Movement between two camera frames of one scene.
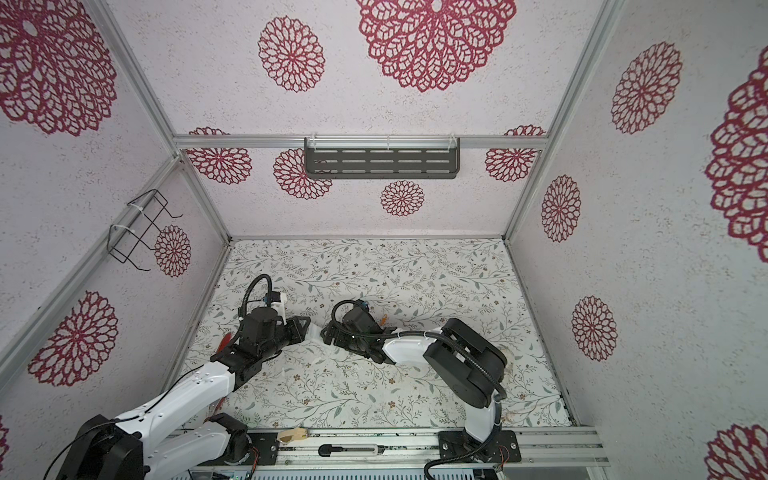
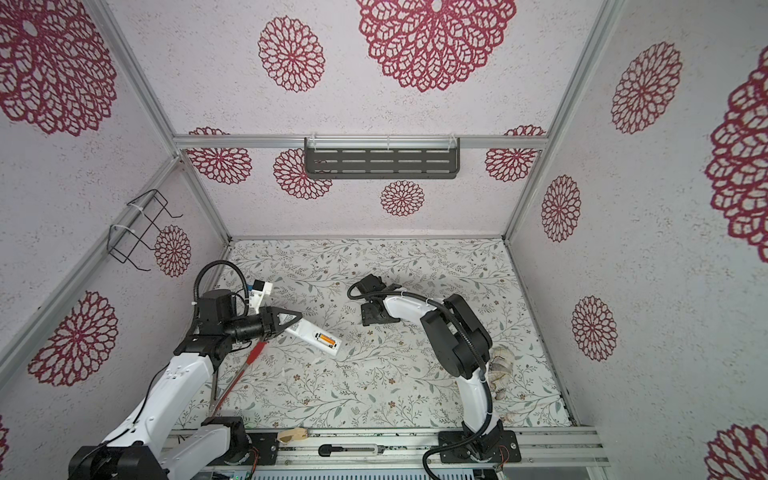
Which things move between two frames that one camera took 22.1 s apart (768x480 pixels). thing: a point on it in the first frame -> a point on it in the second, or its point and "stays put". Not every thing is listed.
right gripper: [333, 329] -> [366, 314]
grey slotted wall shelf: [382, 158] stays put
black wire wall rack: [122, 242] stays put
